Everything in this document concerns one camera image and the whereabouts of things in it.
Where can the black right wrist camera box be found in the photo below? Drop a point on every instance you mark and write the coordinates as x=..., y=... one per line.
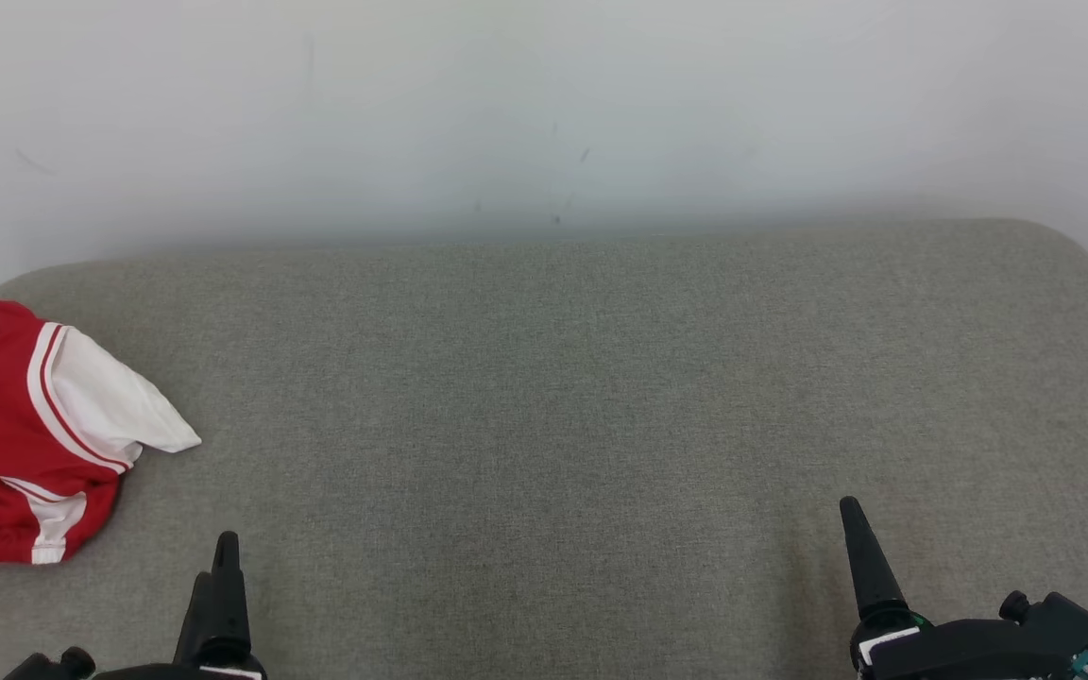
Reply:
x=1063, y=623

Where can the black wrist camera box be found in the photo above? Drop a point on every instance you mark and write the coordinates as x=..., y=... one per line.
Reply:
x=48, y=666
x=1063, y=623

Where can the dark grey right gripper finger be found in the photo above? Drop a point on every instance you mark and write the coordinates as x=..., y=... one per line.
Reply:
x=870, y=567

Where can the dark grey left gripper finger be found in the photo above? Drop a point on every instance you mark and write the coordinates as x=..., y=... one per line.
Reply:
x=196, y=623
x=230, y=604

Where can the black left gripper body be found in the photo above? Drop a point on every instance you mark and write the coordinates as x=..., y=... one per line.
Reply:
x=185, y=673

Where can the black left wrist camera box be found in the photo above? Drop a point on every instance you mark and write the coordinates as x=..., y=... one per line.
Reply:
x=48, y=666

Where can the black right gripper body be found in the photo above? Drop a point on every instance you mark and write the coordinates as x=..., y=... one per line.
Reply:
x=960, y=652

